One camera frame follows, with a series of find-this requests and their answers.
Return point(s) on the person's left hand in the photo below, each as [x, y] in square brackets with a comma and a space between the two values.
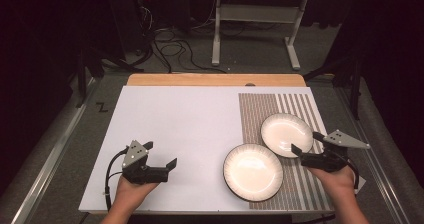
[130, 195]

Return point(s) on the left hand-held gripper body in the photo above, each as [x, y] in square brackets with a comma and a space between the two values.
[146, 175]

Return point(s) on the white board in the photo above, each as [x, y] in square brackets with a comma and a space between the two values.
[173, 117]

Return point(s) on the black device with red light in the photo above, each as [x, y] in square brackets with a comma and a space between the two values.
[146, 4]

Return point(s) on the person's right hand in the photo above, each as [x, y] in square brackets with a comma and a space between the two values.
[336, 184]

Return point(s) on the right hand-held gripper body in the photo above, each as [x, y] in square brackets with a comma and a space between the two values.
[326, 160]

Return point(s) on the wooden table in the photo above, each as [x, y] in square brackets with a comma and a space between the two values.
[200, 80]

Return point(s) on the black metal stand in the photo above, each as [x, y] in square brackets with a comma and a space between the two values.
[81, 77]
[356, 84]

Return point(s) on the white metal frame desk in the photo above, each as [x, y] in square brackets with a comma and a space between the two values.
[256, 13]

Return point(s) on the brown white striped placemat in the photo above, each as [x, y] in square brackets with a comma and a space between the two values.
[258, 117]

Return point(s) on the white plate with dark rim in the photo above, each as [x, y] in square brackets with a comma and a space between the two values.
[283, 134]
[251, 172]

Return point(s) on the aluminium floor rail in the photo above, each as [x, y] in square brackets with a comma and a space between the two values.
[376, 157]
[50, 157]

